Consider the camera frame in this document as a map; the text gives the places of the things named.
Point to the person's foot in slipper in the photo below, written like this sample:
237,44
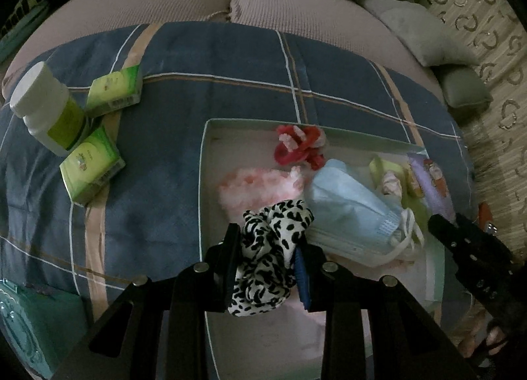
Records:
473,334

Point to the grey throw pillow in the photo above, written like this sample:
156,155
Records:
424,34

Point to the blue plaid blanket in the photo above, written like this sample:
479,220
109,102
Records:
206,75

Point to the teal heart embossed plastic case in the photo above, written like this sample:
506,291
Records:
29,322

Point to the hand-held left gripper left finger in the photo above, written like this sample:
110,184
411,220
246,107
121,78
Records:
224,273

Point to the leopard print scrunchie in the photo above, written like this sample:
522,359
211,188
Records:
267,256

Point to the green tissue pack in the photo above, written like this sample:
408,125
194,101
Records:
92,165
113,89

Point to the white and teal cardboard box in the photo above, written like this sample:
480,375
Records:
247,149

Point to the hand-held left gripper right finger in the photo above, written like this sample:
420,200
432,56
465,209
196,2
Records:
301,281

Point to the red hair clip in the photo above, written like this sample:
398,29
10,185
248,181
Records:
296,145

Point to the orange plastic item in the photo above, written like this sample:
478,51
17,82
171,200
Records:
485,213

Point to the light blue face mask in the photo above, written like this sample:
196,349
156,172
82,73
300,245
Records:
350,207

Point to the black and cream patterned pillow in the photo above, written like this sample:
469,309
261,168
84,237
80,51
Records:
29,3

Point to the white bottle with green label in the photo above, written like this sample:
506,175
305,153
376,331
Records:
45,108

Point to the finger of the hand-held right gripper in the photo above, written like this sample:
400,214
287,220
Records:
488,242
461,256

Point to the white pink striped baby sock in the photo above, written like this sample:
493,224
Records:
392,186

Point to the teal cushion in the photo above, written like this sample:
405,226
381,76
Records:
12,46

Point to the purple cartoon packet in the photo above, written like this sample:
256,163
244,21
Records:
434,186

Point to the pink sofa seat cushion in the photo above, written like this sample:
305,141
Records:
123,5
308,9

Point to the pink fluffy cloth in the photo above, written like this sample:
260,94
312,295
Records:
255,190

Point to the beige patterned woven mat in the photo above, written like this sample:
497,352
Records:
473,13

